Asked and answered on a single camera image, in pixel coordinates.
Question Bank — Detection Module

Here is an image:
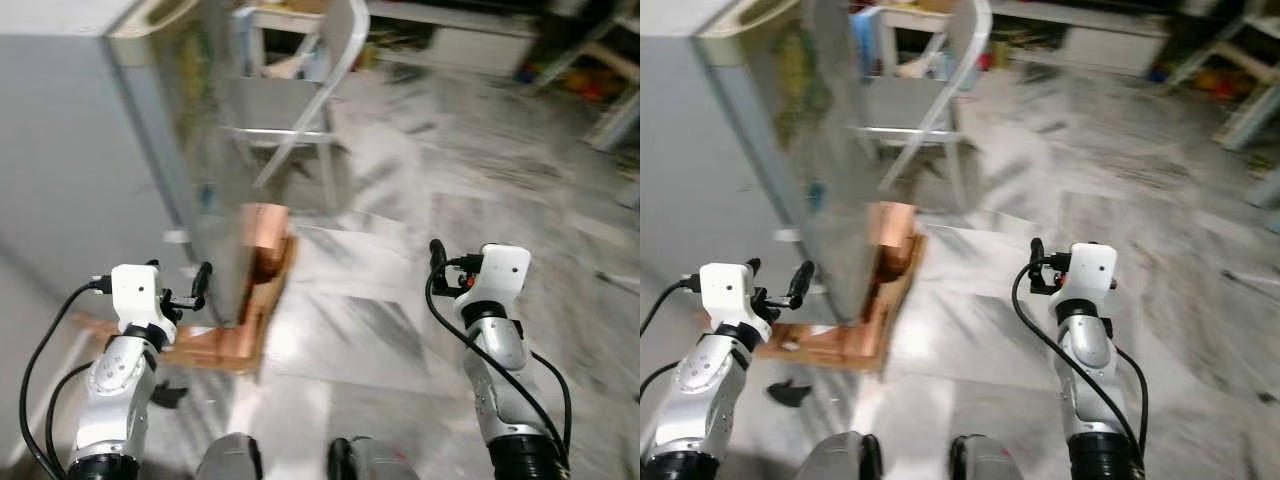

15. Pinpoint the white low cabinet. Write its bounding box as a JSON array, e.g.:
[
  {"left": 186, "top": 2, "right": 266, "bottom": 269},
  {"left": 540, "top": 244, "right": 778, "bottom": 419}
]
[
  {"left": 985, "top": 0, "right": 1171, "bottom": 79},
  {"left": 365, "top": 0, "right": 546, "bottom": 79}
]

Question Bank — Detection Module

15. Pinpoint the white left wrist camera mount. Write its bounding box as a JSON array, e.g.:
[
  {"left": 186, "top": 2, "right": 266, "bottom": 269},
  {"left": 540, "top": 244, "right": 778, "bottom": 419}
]
[
  {"left": 110, "top": 263, "right": 179, "bottom": 336},
  {"left": 699, "top": 262, "right": 769, "bottom": 331}
]

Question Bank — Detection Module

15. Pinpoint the grey right robot leg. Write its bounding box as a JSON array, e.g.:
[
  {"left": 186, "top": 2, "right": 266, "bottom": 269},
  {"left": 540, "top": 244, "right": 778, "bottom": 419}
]
[
  {"left": 948, "top": 434, "right": 1031, "bottom": 480},
  {"left": 327, "top": 436, "right": 421, "bottom": 480}
]

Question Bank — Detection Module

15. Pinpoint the grey fridge cabinet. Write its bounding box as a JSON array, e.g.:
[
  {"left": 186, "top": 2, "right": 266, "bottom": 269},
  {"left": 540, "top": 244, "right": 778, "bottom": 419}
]
[
  {"left": 0, "top": 0, "right": 216, "bottom": 326},
  {"left": 640, "top": 0, "right": 806, "bottom": 329}
]

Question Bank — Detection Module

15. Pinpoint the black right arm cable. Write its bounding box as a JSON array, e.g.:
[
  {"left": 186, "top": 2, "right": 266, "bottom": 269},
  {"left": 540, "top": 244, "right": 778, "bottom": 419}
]
[
  {"left": 424, "top": 258, "right": 573, "bottom": 463},
  {"left": 1010, "top": 258, "right": 1149, "bottom": 466}
]

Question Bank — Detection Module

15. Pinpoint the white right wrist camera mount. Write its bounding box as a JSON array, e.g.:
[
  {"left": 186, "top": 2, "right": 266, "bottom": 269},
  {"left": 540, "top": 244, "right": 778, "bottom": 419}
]
[
  {"left": 458, "top": 244, "right": 532, "bottom": 319},
  {"left": 1058, "top": 242, "right": 1119, "bottom": 313}
]

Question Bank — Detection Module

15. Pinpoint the grey robot leg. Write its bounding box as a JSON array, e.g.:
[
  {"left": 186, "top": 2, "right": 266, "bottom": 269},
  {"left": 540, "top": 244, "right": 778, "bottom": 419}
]
[
  {"left": 327, "top": 436, "right": 421, "bottom": 480},
  {"left": 948, "top": 434, "right": 1031, "bottom": 480},
  {"left": 795, "top": 430, "right": 883, "bottom": 480},
  {"left": 195, "top": 432, "right": 264, "bottom": 480}
]

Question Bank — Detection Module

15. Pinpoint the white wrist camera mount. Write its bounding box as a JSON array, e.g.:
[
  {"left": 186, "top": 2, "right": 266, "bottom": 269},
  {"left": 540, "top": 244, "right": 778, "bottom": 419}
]
[
  {"left": 110, "top": 263, "right": 179, "bottom": 336},
  {"left": 458, "top": 244, "right": 532, "bottom": 319},
  {"left": 699, "top": 262, "right": 769, "bottom": 331},
  {"left": 1058, "top": 242, "right": 1119, "bottom": 313}
]

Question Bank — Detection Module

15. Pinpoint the grey left robot leg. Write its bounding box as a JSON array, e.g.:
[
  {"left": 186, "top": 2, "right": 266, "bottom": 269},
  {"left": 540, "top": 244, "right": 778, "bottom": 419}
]
[
  {"left": 195, "top": 432, "right": 264, "bottom": 480},
  {"left": 795, "top": 430, "right": 883, "bottom": 480}
]

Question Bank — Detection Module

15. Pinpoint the white grey chair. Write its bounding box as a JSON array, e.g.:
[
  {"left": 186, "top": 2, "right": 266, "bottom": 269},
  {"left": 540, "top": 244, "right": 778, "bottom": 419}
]
[
  {"left": 222, "top": 0, "right": 373, "bottom": 213},
  {"left": 850, "top": 0, "right": 993, "bottom": 211}
]

